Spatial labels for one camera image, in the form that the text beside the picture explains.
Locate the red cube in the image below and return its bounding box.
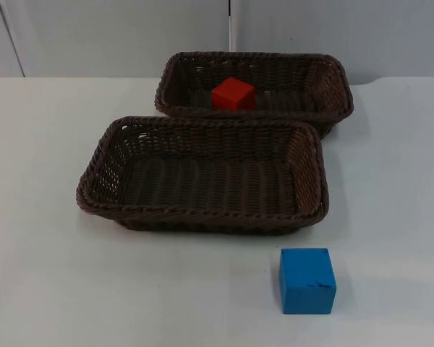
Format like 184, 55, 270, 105
210, 76, 257, 111

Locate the dark brown wicker basket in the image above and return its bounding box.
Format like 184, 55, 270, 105
75, 115, 330, 236
154, 51, 355, 140

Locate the blue cube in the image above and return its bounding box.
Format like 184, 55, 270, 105
278, 247, 338, 315

